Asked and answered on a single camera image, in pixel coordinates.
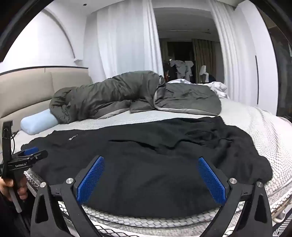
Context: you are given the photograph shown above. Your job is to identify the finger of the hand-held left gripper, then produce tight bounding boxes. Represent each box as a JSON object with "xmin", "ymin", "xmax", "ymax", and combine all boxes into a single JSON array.
[
  {"xmin": 27, "ymin": 150, "xmax": 49, "ymax": 163},
  {"xmin": 22, "ymin": 147, "xmax": 39, "ymax": 156}
]

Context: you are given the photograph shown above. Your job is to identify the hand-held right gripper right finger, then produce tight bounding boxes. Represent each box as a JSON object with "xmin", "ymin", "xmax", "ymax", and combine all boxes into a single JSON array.
[{"xmin": 198, "ymin": 157, "xmax": 273, "ymax": 237}]

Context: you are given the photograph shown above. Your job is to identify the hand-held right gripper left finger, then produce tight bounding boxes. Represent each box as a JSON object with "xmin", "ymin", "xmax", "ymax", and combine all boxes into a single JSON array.
[{"xmin": 31, "ymin": 156, "xmax": 105, "ymax": 237}]

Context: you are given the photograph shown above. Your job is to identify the black pants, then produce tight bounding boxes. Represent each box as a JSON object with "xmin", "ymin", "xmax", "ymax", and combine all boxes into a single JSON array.
[{"xmin": 20, "ymin": 117, "xmax": 273, "ymax": 218}]

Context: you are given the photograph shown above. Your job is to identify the person's left forearm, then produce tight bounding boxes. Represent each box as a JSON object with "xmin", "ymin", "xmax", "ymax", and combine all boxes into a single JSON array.
[{"xmin": 0, "ymin": 194, "xmax": 30, "ymax": 237}]

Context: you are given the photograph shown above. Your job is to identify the person's left hand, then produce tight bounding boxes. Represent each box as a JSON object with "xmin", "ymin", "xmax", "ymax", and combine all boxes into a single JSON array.
[{"xmin": 0, "ymin": 177, "xmax": 29, "ymax": 201}]

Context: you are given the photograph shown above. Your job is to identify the light blue pillow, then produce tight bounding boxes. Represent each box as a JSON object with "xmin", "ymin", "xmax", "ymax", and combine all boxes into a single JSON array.
[{"xmin": 20, "ymin": 109, "xmax": 58, "ymax": 135}]

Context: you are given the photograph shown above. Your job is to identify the beige padded headboard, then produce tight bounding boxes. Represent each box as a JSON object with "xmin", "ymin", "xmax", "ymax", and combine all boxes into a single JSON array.
[{"xmin": 0, "ymin": 66, "xmax": 93, "ymax": 131}]

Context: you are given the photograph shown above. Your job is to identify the bed with honeycomb sheet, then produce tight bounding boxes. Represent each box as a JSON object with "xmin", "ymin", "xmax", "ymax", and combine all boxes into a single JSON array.
[{"xmin": 11, "ymin": 98, "xmax": 292, "ymax": 237}]

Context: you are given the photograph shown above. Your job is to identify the grey duvet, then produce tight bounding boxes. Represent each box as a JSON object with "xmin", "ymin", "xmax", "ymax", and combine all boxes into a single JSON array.
[{"xmin": 49, "ymin": 71, "xmax": 222, "ymax": 125}]

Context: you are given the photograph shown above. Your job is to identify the crumpled white sheet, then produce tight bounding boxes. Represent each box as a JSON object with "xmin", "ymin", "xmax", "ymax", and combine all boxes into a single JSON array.
[{"xmin": 169, "ymin": 79, "xmax": 230, "ymax": 99}]

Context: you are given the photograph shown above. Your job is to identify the white chair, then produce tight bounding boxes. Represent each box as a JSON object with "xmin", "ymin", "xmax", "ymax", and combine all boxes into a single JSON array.
[{"xmin": 199, "ymin": 66, "xmax": 209, "ymax": 82}]

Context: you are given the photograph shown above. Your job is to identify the clothes on rack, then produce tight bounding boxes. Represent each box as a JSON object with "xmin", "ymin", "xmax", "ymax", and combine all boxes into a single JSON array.
[{"xmin": 169, "ymin": 60, "xmax": 194, "ymax": 79}]

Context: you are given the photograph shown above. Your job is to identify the white wardrobe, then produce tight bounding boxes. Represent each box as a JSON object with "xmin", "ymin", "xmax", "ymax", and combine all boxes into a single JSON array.
[{"xmin": 235, "ymin": 0, "xmax": 279, "ymax": 116}]

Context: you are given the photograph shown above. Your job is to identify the brown curtain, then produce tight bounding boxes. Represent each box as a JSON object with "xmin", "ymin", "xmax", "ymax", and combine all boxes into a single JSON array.
[{"xmin": 192, "ymin": 39, "xmax": 217, "ymax": 82}]

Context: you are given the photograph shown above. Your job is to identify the dark glass door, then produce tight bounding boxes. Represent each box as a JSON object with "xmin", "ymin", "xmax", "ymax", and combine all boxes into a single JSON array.
[{"xmin": 258, "ymin": 7, "xmax": 292, "ymax": 119}]

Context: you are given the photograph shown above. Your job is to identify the white sheer curtain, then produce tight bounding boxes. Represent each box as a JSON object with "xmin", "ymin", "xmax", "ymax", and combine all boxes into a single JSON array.
[
  {"xmin": 209, "ymin": 0, "xmax": 240, "ymax": 101},
  {"xmin": 88, "ymin": 0, "xmax": 163, "ymax": 83}
]

